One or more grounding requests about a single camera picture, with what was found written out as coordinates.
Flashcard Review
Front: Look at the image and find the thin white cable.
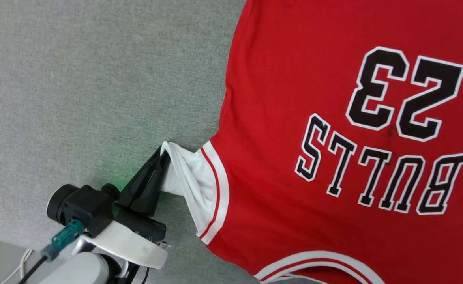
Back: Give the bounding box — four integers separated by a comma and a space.
0, 248, 32, 284

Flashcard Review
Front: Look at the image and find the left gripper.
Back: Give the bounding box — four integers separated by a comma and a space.
81, 145, 172, 270

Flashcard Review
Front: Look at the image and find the red and white basketball jersey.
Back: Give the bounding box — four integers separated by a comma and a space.
161, 0, 463, 284

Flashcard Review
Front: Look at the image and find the grey fabric work surface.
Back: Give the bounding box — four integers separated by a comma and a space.
0, 0, 263, 284

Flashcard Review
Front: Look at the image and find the black cable with teal connector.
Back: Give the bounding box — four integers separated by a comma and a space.
17, 219, 84, 284

